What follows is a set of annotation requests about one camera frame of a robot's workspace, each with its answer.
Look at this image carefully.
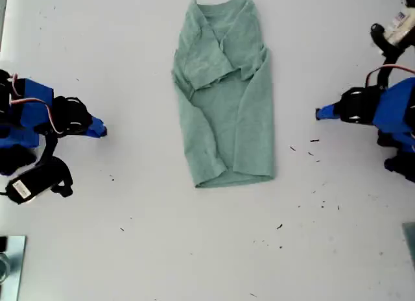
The green t-shirt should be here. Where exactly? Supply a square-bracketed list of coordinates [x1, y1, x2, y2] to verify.
[171, 0, 277, 189]

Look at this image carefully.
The steel plate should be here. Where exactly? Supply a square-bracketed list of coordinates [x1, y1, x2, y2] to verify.
[0, 235, 27, 301]

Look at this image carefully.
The red white servo wire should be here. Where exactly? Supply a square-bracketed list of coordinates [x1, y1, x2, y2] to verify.
[365, 64, 415, 88]
[9, 98, 64, 135]
[7, 73, 21, 98]

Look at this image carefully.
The black camera stalk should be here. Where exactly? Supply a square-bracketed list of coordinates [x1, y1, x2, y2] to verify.
[40, 132, 60, 166]
[376, 47, 405, 88]

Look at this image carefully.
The black camera box white label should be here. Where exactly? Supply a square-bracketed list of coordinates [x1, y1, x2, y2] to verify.
[370, 8, 415, 51]
[5, 156, 74, 205]

